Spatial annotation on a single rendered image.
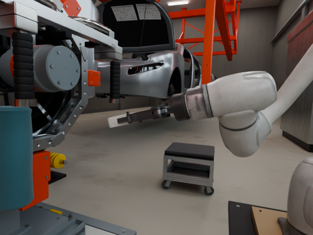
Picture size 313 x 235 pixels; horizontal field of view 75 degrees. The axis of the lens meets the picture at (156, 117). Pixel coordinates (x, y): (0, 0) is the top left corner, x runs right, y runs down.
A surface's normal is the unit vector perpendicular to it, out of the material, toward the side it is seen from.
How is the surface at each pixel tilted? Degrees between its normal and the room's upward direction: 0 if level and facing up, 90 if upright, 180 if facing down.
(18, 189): 89
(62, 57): 90
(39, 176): 90
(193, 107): 90
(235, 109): 126
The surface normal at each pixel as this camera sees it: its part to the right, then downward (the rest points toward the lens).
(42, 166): 0.93, 0.07
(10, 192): 0.40, 0.10
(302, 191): -0.94, -0.05
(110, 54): -0.37, 0.08
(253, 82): -0.24, -0.34
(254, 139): 0.44, 0.47
